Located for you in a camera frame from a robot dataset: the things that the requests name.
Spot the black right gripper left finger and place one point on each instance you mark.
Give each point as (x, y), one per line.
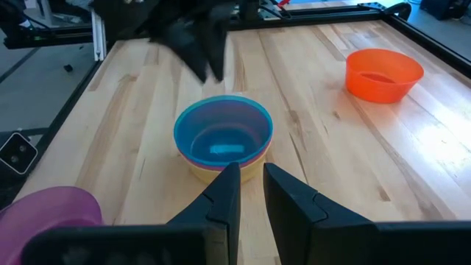
(217, 228)

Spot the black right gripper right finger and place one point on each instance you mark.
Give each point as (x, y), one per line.
(301, 228)

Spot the dark cabinet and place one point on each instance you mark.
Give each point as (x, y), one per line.
(441, 9)

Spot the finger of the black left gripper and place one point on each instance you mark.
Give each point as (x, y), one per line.
(193, 51)
(218, 48)

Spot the yellow translucent plastic bowl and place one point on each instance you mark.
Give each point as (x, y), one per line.
(206, 174)

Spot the black bar with green lights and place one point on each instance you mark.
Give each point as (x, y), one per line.
(48, 38)

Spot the pink translucent plastic bowl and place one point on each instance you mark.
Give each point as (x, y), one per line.
(257, 157)

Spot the small black floor object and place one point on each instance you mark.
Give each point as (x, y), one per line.
(68, 68)

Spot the blue translucent plastic bowl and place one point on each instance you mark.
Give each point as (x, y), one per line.
(221, 129)

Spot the black aluminium table frame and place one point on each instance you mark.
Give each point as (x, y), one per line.
(331, 16)

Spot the orange plastic bowl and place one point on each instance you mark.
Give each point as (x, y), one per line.
(382, 88)

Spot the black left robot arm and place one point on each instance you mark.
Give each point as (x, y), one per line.
(249, 9)

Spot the purple translucent plastic bowl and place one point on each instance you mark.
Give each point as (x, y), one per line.
(44, 210)

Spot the black table clamp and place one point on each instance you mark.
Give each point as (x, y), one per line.
(403, 9)

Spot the black table-level camera box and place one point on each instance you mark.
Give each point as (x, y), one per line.
(16, 152)

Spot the silver aluminium extrusion post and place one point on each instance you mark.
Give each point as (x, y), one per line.
(98, 37)

